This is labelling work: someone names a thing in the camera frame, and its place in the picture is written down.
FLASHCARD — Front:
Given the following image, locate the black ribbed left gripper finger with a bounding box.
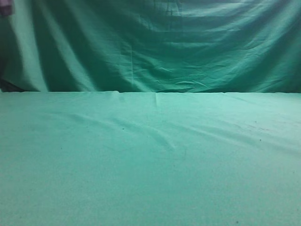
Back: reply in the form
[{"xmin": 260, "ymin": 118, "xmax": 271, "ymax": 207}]
[{"xmin": 0, "ymin": 0, "xmax": 13, "ymax": 16}]

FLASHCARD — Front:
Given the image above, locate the green backdrop curtain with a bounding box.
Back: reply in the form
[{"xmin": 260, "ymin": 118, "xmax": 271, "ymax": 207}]
[{"xmin": 0, "ymin": 0, "xmax": 301, "ymax": 93}]

